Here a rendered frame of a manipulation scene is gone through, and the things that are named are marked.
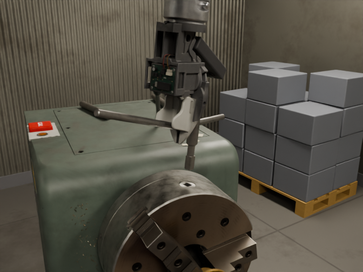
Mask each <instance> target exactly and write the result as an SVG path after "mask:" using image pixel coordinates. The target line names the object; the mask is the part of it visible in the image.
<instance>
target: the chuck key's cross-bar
mask: <svg viewBox="0 0 363 272"><path fill-rule="evenodd" d="M94 116H95V117H98V118H105V119H111V120H118V121H124V122H129V123H135V124H142V125H149V126H155V127H162V128H168V129H173V128H172V126H171V124H172V122H168V121H162V120H157V119H151V118H145V117H139V116H136V115H130V114H124V113H118V112H112V111H107V110H101V109H95V111H94ZM223 119H225V116H224V114H219V115H214V116H211V117H207V118H202V119H200V125H203V124H207V123H211V122H214V121H219V120H223Z"/></svg>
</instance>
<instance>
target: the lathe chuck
mask: <svg viewBox="0 0 363 272"><path fill-rule="evenodd" d="M184 181H187V182H192V183H194V184H195V187H190V188H188V187H182V186H180V185H179V184H180V183H181V182H184ZM147 209H148V211H147V212H146V213H147V214H148V216H149V217H151V218H152V219H153V220H154V221H155V222H157V223H158V224H159V225H160V226H161V227H162V228H163V229H164V230H165V231H166V232H168V233H169V234H170V235H171V236H172V237H173V238H174V239H175V240H176V241H178V242H179V243H180V244H181V245H182V246H183V247H184V246H188V247H187V248H186V250H187V251H188V252H189V254H190V255H191V256H192V258H193V259H194V260H195V261H196V263H197V264H198V265H199V267H200V268H204V265H203V264H202V262H201V261H200V258H199V254H198V247H197V245H200V246H202V247H204V248H205V249H209V248H211V247H214V246H216V245H218V244H221V243H223V242H225V241H228V240H230V239H232V238H234V237H237V236H239V235H242V234H244V233H247V232H249V231H251V230H253V227H252V224H251V221H250V219H249V217H248V215H247V214H246V212H245V211H244V210H243V208H242V207H241V206H240V205H239V204H237V203H236V202H235V201H234V200H233V199H231V198H230V197H229V196H228V195H227V194H225V193H224V192H223V191H222V190H221V189H219V188H218V187H217V186H216V185H214V184H213V183H211V182H209V181H207V180H205V179H202V178H199V177H196V176H188V175H180V176H172V177H168V178H164V179H161V180H158V181H155V182H153V183H151V184H149V185H147V186H145V187H143V188H142V189H140V190H139V191H137V192H136V193H134V195H132V196H131V197H130V198H129V199H128V200H126V201H125V202H124V204H123V205H122V206H121V207H120V208H119V209H118V211H117V212H116V214H115V215H114V216H113V218H112V220H111V221H110V223H109V225H108V227H107V230H106V232H105V235H104V238H103V243H102V251H101V259H102V267H103V271H104V272H170V270H169V269H167V268H166V266H165V264H164V263H163V261H162V260H161V259H159V258H158V257H157V256H156V255H155V254H153V253H152V252H151V251H149V250H148V249H147V247H146V245H145V244H144V242H143V240H142V239H141V237H140V236H139V235H138V234H137V233H136V232H135V231H134V230H133V229H132V228H131V227H130V226H131V225H130V224H131V223H132V222H133V221H134V220H135V219H136V218H137V217H138V216H139V215H140V214H141V213H142V212H143V211H144V210H147ZM129 227H130V228H129Z"/></svg>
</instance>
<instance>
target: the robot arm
mask: <svg viewBox="0 0 363 272"><path fill-rule="evenodd" d="M209 9H210V0H164V12H163V17H164V18H165V19H166V21H164V22H157V25H156V39H155V46H154V58H146V69H145V83H144V89H150V91H153V92H158V93H162V94H164V96H165V103H164V107H163V108H162V109H161V110H160V111H159V112H157V114H156V117H155V119H157V120H162V121H168V122H172V124H171V126H172V128H173V129H170V132H171V135H172V137H173V140H174V142H175V143H178V144H182V143H183V142H184V141H185V140H186V139H187V138H188V136H189V135H190V134H191V132H192V131H193V129H194V127H195V126H196V124H197V122H198V120H199V119H200V117H201V115H202V113H203V111H204V109H205V107H206V105H207V101H208V96H209V92H208V87H209V82H207V77H208V78H216V79H223V77H224V75H225V73H226V67H225V66H224V65H223V64H222V62H221V61H220V60H219V59H218V57H217V56H216V55H215V54H214V52H213V51H212V50H211V49H210V47H209V46H208V45H207V44H206V43H205V41H204V40H203V39H202V38H201V37H198V36H196V32H202V33H206V25H204V23H207V22H208V18H209ZM149 66H151V79H150V82H147V77H148V69H149ZM190 95H191V97H189V96H190ZM183 97H184V98H183Z"/></svg>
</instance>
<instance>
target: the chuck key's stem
mask: <svg viewBox="0 0 363 272"><path fill-rule="evenodd" d="M199 125H200V119H199V120H198V122H197V124H196V126H195V127H194V129H193V131H192V132H191V134H190V135H189V136H188V138H187V139H186V143H187V144H188V148H187V155H186V158H185V169H186V170H189V171H190V170H193V169H194V161H195V155H194V150H195V145H197V144H198V134H199Z"/></svg>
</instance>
